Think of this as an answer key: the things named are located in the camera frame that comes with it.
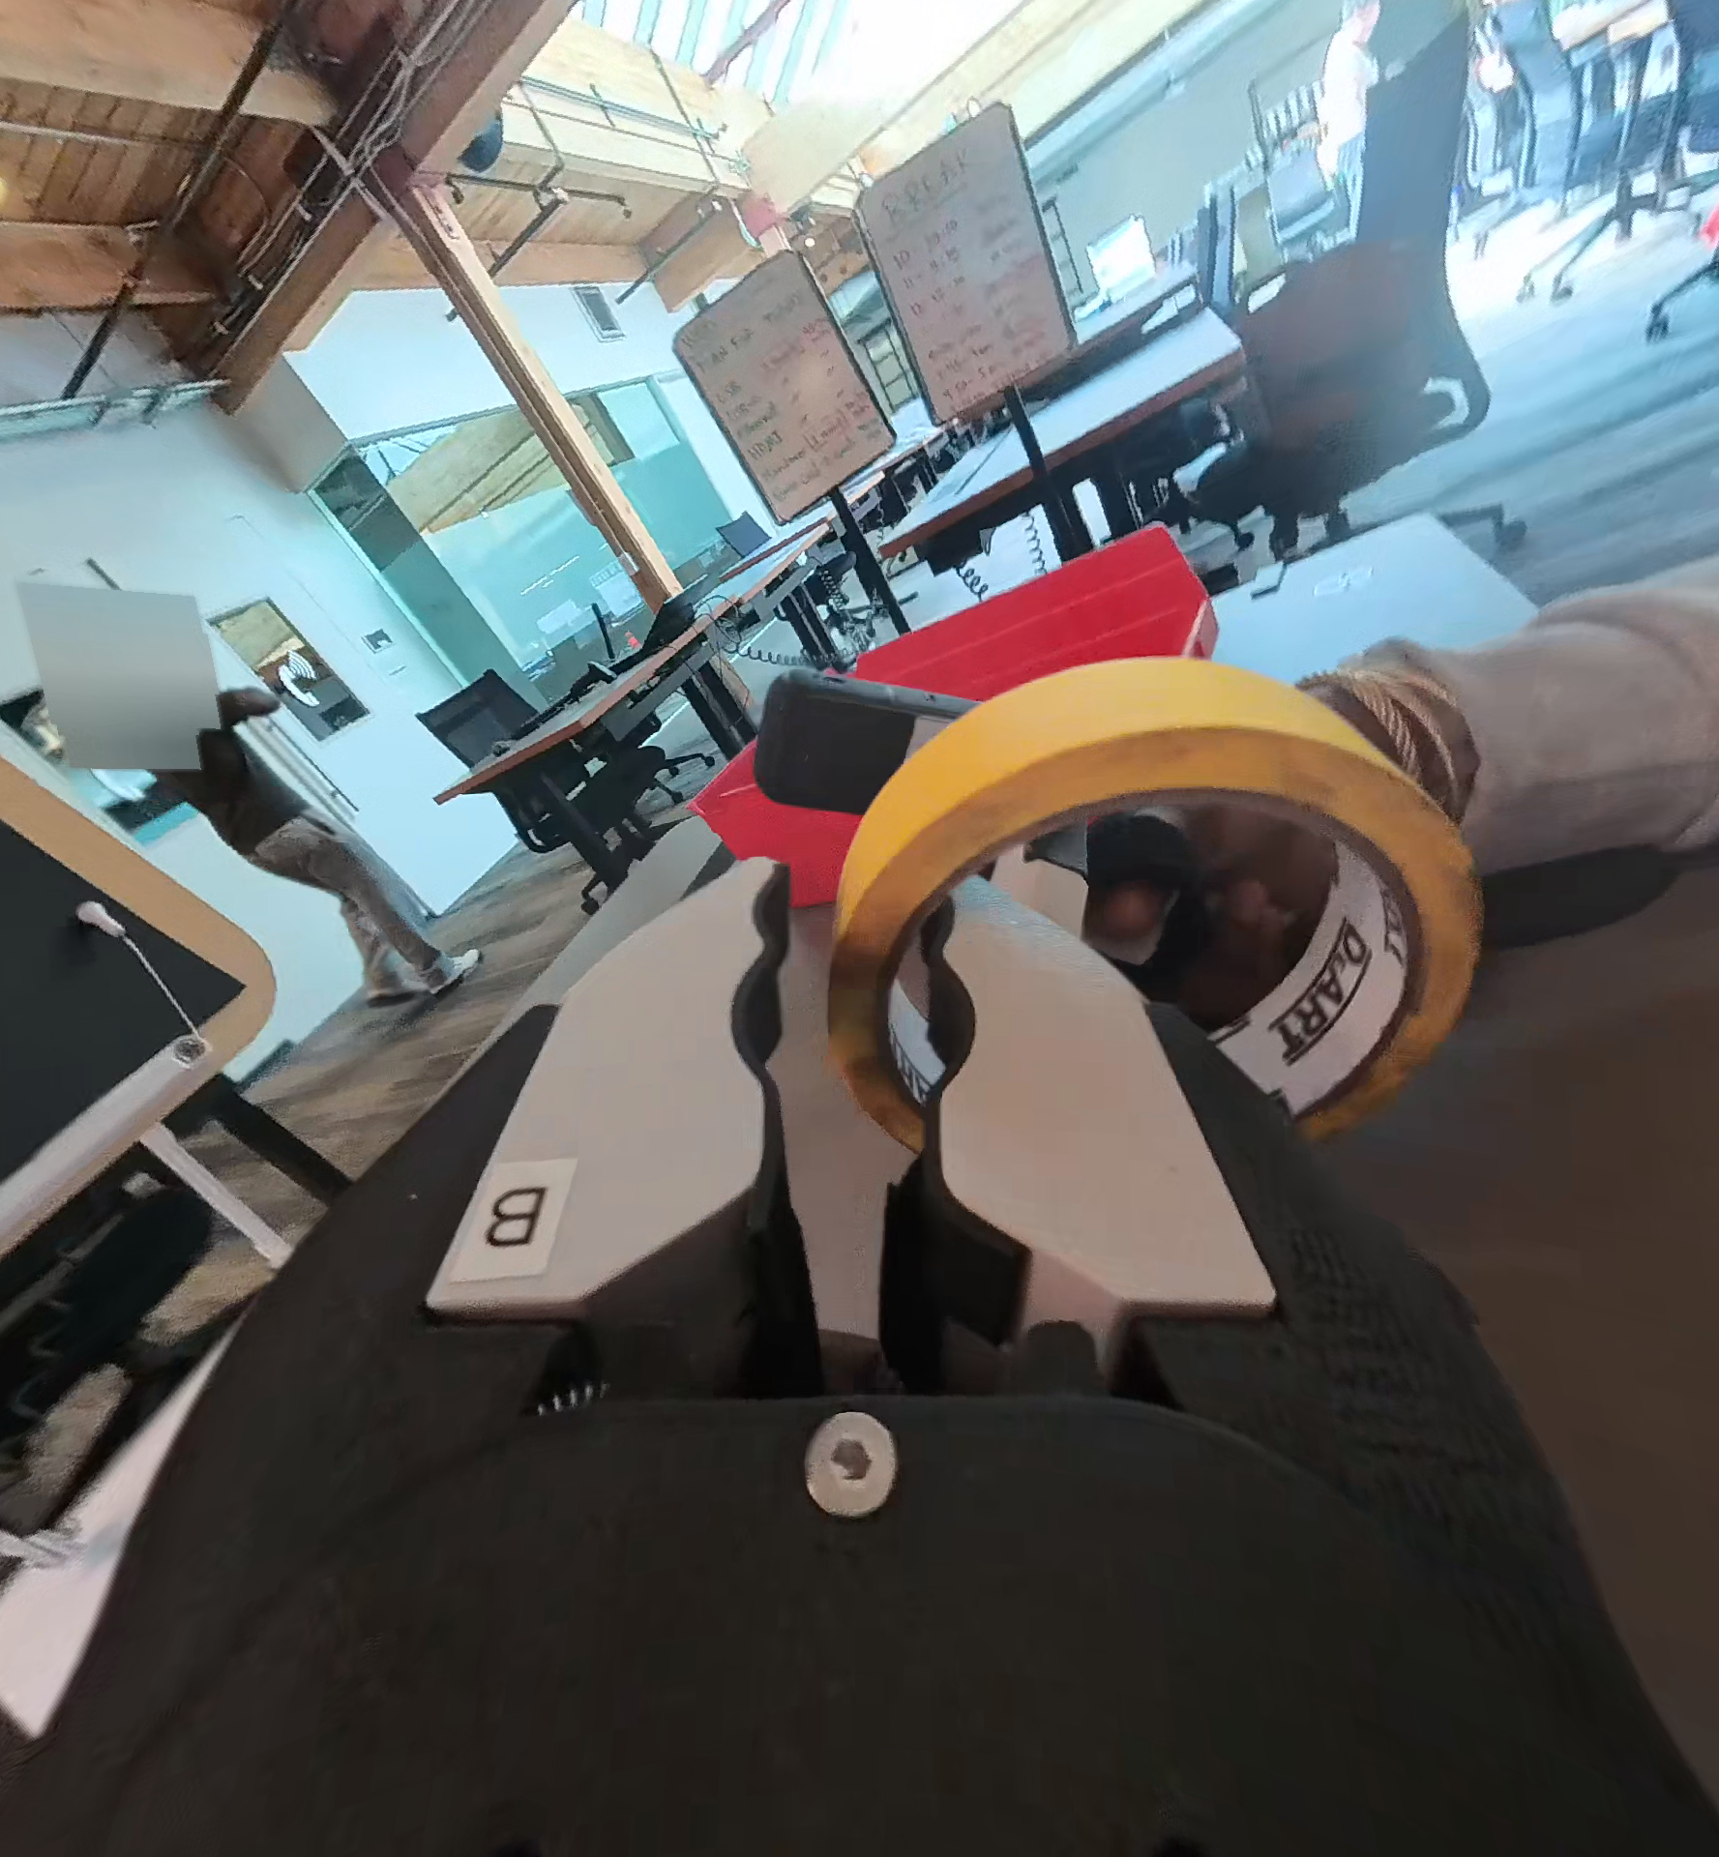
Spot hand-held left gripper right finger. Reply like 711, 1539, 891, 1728
924, 875, 1282, 1324

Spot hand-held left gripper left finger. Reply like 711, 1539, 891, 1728
426, 858, 792, 1322

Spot red plastic bin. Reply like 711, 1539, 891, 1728
688, 523, 1222, 908

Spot yellow tape roll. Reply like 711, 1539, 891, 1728
825, 655, 1485, 1158

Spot person's right forearm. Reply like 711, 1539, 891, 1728
1412, 543, 1719, 872

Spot person's right hand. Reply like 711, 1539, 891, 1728
1086, 800, 1338, 1034

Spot black office chair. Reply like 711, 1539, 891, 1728
1504, 0, 1719, 342
417, 666, 717, 860

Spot grey board on stand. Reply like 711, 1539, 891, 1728
854, 100, 1079, 560
672, 249, 901, 639

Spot wooden pillar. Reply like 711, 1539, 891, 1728
380, 158, 688, 610

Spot window with phone logo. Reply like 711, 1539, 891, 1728
206, 597, 370, 734

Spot window with wave logo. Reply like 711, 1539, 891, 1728
0, 688, 206, 846

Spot black board with wooden rim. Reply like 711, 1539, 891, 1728
0, 717, 277, 1315

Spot dark office chair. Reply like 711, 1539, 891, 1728
1185, 13, 1530, 562

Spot gold bracelets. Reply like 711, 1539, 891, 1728
1301, 643, 1477, 817

